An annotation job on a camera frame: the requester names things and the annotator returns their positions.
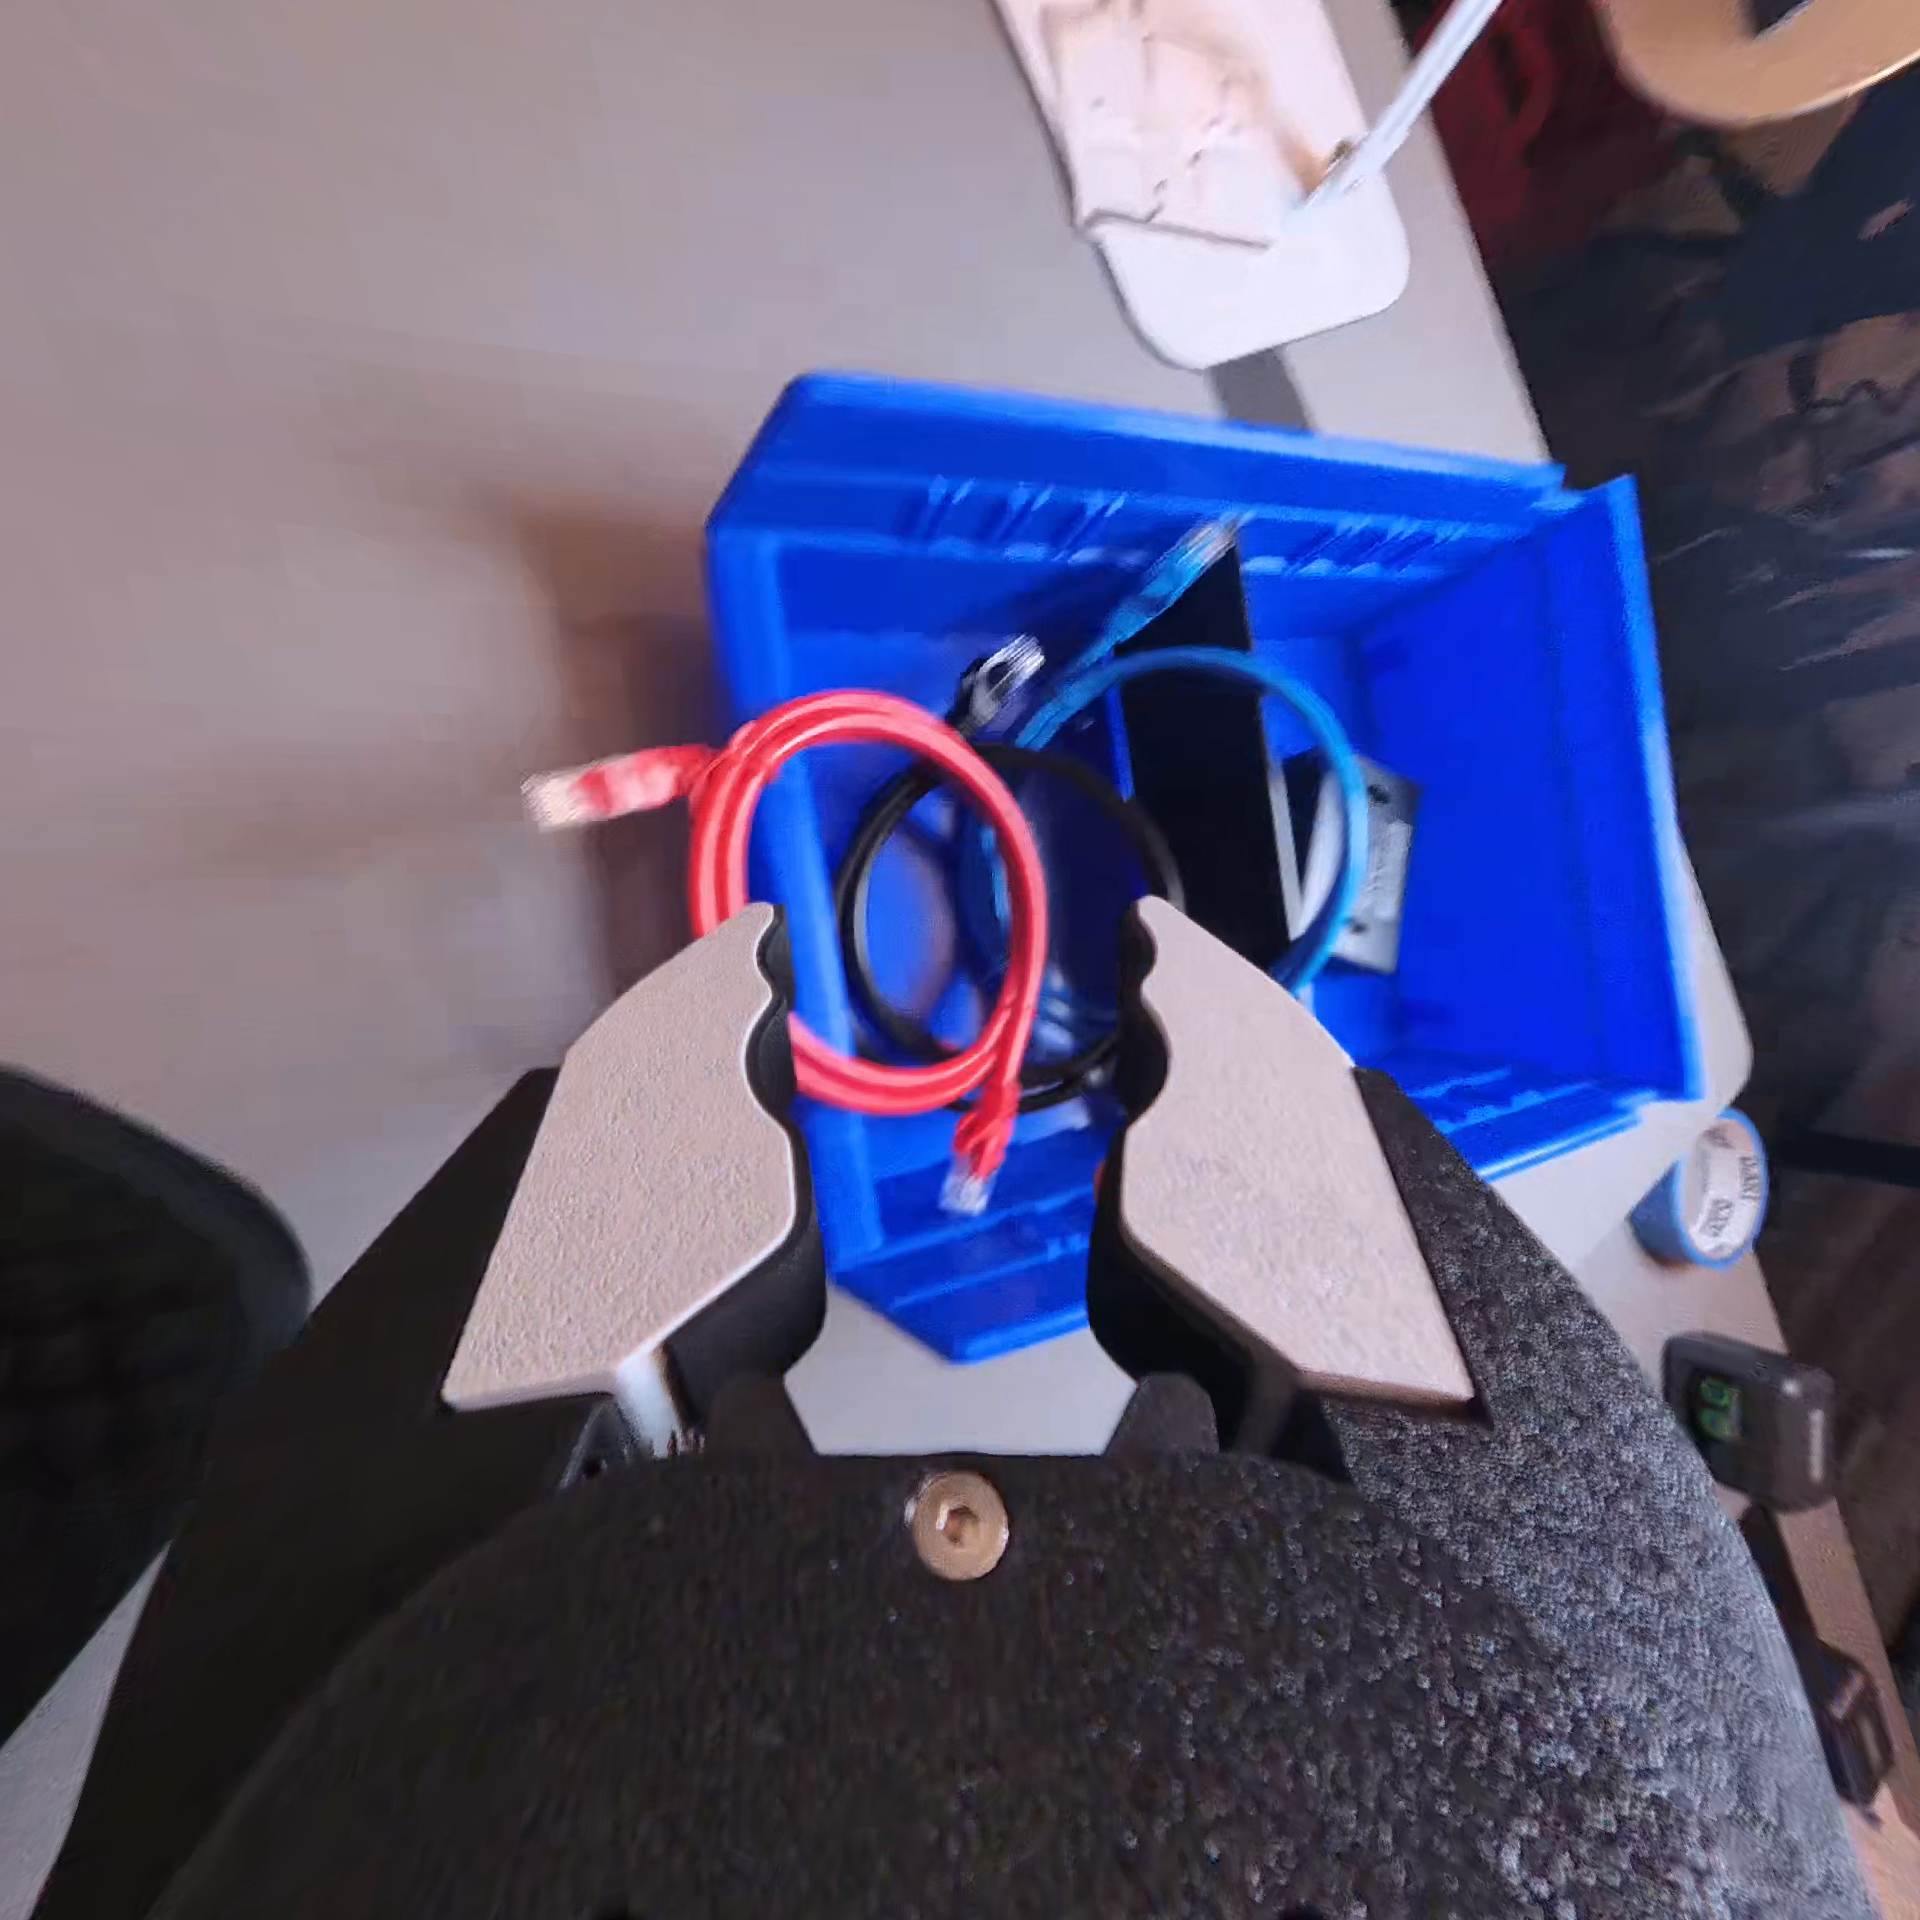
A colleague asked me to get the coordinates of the black chair armrest pad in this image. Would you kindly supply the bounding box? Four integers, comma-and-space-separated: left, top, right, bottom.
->
0, 1068, 314, 1742

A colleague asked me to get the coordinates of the tan round board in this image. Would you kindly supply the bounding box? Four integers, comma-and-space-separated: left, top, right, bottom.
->
1591, 0, 1920, 127

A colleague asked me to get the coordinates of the black bin divider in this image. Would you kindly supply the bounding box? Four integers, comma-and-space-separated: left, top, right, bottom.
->
1117, 539, 1295, 991

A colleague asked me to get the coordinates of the black ethernet port box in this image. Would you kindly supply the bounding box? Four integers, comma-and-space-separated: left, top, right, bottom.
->
1276, 756, 1419, 975

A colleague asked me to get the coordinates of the blue ethernet cable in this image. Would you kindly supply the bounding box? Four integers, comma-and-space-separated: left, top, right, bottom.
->
961, 517, 1370, 1082

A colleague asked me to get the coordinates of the blue tape roll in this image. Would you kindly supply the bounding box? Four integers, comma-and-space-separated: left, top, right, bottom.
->
1628, 1107, 1772, 1268

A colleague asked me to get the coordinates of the black device with strap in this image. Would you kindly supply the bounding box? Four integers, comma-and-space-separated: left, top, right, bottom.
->
1661, 1329, 1895, 1807

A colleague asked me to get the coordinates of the red ethernet cable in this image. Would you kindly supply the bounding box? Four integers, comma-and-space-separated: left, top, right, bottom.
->
521, 689, 1052, 1215

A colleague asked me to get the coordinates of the blue plastic bin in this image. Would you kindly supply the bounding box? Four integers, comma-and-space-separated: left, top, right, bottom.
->
705, 372, 1706, 1365

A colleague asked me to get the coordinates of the white metal base plate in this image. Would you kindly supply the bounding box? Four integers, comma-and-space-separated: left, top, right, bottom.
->
997, 0, 1502, 372

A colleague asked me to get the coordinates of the black ethernet cable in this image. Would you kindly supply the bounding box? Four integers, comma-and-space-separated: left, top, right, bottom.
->
831, 634, 1187, 1121

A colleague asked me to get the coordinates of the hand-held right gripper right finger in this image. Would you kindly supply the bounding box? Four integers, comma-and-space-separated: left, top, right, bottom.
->
1089, 894, 1478, 1412

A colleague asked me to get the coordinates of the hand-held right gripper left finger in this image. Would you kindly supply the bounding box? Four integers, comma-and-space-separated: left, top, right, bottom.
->
438, 900, 829, 1453

